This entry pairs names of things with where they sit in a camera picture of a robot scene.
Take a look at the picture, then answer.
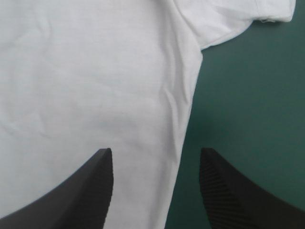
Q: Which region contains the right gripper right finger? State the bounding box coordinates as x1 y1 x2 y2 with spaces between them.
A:
200 147 305 229

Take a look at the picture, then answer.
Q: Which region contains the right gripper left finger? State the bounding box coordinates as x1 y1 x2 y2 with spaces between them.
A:
0 147 114 229

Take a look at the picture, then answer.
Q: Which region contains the white T-shirt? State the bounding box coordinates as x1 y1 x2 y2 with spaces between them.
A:
0 0 296 229

